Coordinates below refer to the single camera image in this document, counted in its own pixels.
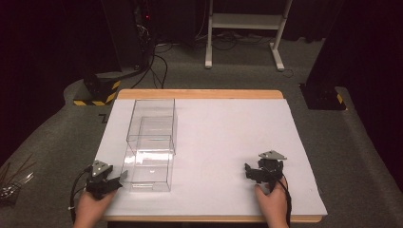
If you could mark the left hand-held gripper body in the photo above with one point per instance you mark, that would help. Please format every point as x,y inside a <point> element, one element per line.
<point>99,183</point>

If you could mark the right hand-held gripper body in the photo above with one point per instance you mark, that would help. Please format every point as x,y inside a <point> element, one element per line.
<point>270,167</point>

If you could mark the clear plastic drawer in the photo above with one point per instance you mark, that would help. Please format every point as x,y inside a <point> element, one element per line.
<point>149,167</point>

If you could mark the clear plastic box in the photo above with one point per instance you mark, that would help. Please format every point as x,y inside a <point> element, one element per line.
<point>152,122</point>

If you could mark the person's left hand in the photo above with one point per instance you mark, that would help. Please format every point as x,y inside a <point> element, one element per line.
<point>90,210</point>

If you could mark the person's right hand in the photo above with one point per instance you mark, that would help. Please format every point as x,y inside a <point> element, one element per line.
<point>272,205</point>

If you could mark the white table mat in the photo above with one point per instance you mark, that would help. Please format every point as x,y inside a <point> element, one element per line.
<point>228,142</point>

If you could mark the metal rods bundle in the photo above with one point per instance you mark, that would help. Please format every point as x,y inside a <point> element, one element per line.
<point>14,183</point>

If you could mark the wooden table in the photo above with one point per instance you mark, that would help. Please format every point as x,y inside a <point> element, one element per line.
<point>202,94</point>

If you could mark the striped black stand base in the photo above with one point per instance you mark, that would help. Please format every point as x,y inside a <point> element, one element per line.
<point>101,91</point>

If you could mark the white metal stand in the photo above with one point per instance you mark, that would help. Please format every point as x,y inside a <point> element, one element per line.
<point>245,21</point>

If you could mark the dark computer tower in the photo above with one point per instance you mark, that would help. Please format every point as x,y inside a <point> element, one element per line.
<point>144,28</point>

